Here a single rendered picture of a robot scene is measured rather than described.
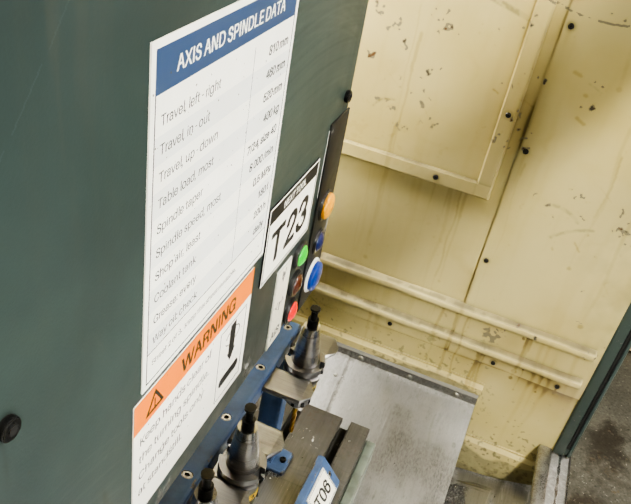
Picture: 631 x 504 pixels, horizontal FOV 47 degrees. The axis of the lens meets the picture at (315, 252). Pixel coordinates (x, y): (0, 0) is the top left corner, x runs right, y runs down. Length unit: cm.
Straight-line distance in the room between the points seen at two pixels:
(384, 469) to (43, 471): 130
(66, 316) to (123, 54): 11
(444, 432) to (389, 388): 15
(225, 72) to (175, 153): 5
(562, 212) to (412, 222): 29
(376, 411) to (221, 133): 131
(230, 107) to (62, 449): 19
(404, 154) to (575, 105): 32
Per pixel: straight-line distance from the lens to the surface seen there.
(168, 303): 40
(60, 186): 28
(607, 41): 129
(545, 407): 167
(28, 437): 33
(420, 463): 163
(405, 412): 166
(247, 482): 96
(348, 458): 143
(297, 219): 58
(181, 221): 38
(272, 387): 108
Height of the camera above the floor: 199
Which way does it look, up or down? 35 degrees down
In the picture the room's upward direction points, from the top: 11 degrees clockwise
